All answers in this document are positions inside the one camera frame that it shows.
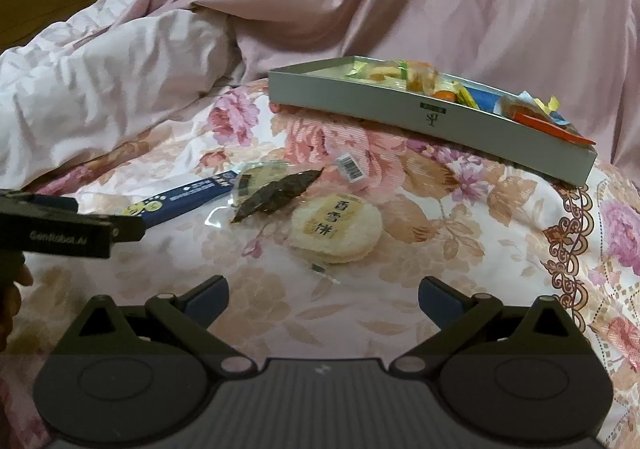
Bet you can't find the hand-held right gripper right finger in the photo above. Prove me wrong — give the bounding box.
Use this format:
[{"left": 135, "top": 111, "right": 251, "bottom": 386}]
[{"left": 389, "top": 275, "right": 585, "bottom": 376}]

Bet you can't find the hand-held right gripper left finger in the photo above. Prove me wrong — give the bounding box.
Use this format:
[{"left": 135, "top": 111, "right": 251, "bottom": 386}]
[{"left": 64, "top": 275, "right": 253, "bottom": 376}]

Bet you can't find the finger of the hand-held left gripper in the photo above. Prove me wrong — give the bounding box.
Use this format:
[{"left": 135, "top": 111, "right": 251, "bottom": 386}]
[{"left": 110, "top": 215, "right": 147, "bottom": 244}]

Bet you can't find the long blue snack packet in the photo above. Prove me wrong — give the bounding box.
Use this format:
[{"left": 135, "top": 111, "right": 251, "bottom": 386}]
[{"left": 122, "top": 170, "right": 241, "bottom": 225}]

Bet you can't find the round rice cracker packet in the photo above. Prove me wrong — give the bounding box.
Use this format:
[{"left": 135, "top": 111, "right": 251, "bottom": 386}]
[{"left": 287, "top": 192, "right": 386, "bottom": 286}]

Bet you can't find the clear packet with dark snack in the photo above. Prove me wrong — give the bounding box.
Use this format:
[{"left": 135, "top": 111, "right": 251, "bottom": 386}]
[{"left": 207, "top": 152, "right": 370, "bottom": 230}]

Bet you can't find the shallow grey cardboard box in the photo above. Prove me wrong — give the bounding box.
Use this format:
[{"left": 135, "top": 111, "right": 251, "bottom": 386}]
[{"left": 268, "top": 56, "right": 598, "bottom": 185}]

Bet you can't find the orange cake snack packet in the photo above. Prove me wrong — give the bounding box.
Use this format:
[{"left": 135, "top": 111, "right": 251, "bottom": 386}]
[{"left": 367, "top": 60, "right": 408, "bottom": 86}]

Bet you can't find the person's left hand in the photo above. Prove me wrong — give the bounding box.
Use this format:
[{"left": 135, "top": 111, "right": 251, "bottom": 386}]
[{"left": 0, "top": 254, "right": 25, "bottom": 355}]

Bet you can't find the floral bed sheet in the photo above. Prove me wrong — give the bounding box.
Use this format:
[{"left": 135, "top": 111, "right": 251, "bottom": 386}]
[{"left": 0, "top": 79, "right": 640, "bottom": 449}]

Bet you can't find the pale pink quilt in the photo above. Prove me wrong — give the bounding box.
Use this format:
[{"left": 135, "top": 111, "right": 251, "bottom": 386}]
[{"left": 0, "top": 4, "right": 243, "bottom": 192}]

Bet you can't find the clear round orange snack packet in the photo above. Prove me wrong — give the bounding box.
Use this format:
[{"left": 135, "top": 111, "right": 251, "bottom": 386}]
[{"left": 500, "top": 96, "right": 532, "bottom": 121}]

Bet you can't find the flat orange snack packet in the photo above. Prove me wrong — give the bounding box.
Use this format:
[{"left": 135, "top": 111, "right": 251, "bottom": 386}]
[{"left": 515, "top": 112, "right": 596, "bottom": 146}]

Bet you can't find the wooden headboard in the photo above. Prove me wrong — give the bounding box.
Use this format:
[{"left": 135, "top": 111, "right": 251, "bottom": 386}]
[{"left": 0, "top": 0, "right": 133, "bottom": 50}]

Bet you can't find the pale orange snack packet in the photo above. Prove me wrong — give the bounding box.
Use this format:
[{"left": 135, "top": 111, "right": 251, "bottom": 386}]
[{"left": 405, "top": 62, "right": 441, "bottom": 93}]

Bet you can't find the yellow green snack packet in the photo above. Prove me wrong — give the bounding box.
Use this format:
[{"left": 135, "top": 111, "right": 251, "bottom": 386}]
[{"left": 345, "top": 60, "right": 374, "bottom": 80}]

